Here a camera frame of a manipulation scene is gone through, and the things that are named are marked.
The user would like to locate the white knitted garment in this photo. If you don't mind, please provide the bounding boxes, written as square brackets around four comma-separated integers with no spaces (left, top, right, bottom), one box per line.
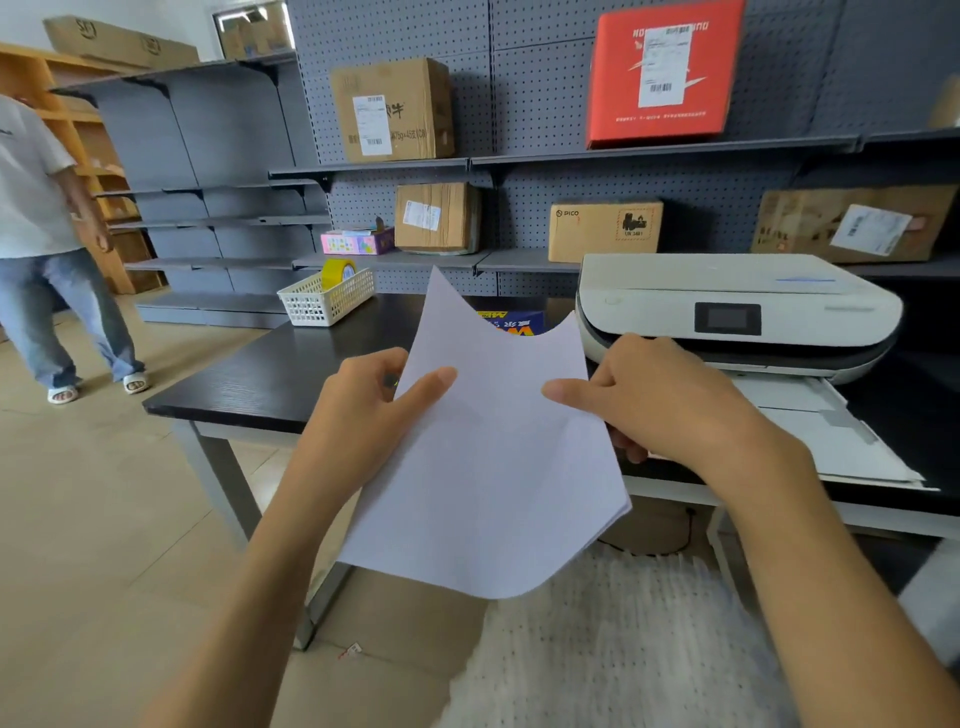
[433,546,798,728]

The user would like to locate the blue paper packet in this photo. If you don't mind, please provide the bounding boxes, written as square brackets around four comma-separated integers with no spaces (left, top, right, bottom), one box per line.
[473,308,548,338]

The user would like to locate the taped cardboard box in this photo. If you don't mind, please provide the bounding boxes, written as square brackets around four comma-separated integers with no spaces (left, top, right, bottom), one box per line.
[393,181,482,255]

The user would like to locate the grey pegboard shelf unit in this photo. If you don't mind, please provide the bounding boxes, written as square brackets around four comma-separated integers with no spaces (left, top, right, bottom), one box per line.
[267,0,960,300]

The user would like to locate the grey metal shelf unit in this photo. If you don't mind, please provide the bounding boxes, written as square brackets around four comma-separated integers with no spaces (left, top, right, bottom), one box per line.
[51,51,333,331]

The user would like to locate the red box with white label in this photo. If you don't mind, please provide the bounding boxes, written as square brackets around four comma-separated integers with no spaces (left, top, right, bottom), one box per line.
[584,0,748,150]

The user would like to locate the white plastic mesh basket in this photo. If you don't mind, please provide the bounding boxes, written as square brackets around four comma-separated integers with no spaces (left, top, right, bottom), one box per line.
[276,266,376,328]

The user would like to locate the wooden shelf unit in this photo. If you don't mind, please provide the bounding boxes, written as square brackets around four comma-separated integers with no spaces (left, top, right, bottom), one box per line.
[0,42,165,296]

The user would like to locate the person's right forearm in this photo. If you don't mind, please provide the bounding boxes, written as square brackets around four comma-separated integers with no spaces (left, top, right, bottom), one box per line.
[701,431,960,728]

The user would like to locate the white and black printer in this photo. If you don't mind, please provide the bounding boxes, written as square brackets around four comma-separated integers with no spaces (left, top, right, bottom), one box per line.
[575,252,906,386]

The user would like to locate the large cardboard box white label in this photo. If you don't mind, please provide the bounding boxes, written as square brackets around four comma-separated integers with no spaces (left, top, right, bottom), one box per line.
[330,57,456,165]

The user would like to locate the long flat cardboard box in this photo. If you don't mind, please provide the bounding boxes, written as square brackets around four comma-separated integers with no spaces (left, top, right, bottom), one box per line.
[42,15,201,73]

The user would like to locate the white paper sheets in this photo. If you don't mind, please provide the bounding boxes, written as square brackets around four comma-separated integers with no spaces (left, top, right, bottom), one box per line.
[337,264,633,601]

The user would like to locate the black table with grey frame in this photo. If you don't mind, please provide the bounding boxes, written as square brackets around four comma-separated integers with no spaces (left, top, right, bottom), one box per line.
[142,292,960,652]

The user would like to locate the small cardboard box black print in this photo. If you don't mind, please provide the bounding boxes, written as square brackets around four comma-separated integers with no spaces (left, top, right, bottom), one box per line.
[547,198,666,265]

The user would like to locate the black cable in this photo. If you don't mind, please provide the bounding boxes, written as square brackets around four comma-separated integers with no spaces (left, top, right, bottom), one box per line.
[596,507,695,558]

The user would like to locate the person's right hand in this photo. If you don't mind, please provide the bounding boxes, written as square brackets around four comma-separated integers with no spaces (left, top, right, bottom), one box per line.
[541,333,783,486]

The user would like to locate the wide flat cardboard box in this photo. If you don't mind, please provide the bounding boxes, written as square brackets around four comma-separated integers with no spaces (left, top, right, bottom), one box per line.
[750,184,960,266]

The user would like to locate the pink patterned box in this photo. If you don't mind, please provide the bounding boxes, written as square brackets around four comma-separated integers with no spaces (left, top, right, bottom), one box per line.
[320,226,396,257]

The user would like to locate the plain cardboard box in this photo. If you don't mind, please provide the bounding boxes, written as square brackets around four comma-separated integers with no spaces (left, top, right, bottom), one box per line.
[928,73,960,131]

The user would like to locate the person's left forearm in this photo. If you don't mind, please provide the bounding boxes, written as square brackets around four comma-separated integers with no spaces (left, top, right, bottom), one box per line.
[141,466,370,728]

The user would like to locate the white printer paper tray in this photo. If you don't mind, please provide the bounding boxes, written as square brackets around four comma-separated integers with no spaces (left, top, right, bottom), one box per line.
[648,373,939,492]

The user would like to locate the cardboard boxes behind window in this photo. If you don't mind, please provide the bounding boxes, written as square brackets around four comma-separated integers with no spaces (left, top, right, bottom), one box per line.
[218,7,294,61]

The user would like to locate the person's left hand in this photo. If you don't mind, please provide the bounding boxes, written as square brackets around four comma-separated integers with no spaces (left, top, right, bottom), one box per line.
[298,348,459,513]

